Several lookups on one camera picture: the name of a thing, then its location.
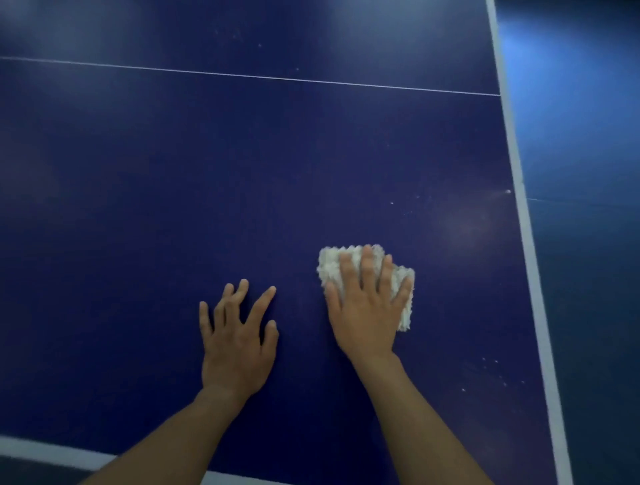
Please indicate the person's left hand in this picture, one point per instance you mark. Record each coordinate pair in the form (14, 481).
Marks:
(235, 354)

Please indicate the person's right hand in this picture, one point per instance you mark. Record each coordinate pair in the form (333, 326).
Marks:
(362, 320)

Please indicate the person's right thumb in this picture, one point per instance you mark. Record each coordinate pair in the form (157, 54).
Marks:
(332, 302)

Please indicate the person's left thumb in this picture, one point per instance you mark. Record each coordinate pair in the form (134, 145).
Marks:
(270, 337)

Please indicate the person's left little finger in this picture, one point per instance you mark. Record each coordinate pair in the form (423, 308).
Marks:
(205, 319)

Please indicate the person's left middle finger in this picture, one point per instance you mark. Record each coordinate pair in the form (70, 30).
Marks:
(235, 300)

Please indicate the person's right middle finger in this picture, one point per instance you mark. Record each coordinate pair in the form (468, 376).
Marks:
(368, 267)

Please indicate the person's right little finger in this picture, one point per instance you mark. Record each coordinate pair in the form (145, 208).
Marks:
(403, 295)

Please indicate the white fluffy cleaning cloth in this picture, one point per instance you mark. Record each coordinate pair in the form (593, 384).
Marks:
(332, 270)

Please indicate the person's right forearm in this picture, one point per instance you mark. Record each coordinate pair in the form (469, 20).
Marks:
(420, 424)

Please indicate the person's left forearm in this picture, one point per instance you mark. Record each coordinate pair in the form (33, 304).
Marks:
(175, 442)

